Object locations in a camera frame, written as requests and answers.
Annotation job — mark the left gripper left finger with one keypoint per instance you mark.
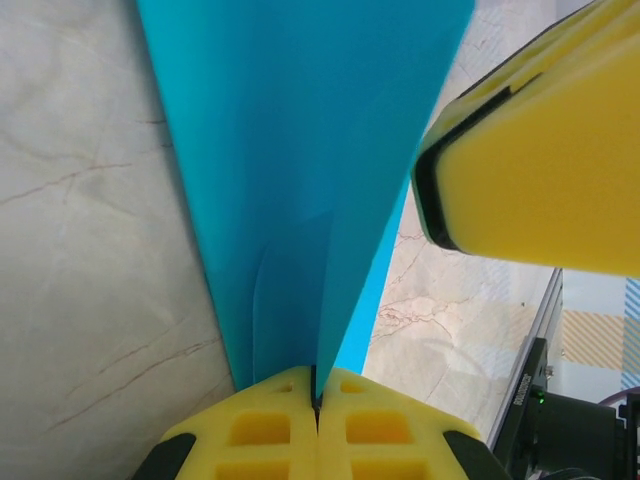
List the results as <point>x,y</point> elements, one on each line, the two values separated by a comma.
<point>250,430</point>

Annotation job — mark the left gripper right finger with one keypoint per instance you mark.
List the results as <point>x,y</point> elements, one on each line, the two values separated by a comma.
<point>390,435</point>

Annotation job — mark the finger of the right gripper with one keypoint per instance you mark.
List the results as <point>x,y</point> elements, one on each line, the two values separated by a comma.
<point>575,40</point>
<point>550,190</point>

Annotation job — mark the blue paper sheet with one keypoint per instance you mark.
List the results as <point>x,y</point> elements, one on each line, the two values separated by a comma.
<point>300,125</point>

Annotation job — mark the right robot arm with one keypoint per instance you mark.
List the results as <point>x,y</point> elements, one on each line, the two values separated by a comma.
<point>575,430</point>

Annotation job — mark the long aluminium mounting rail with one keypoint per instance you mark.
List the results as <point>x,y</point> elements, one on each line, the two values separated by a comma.
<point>547,310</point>

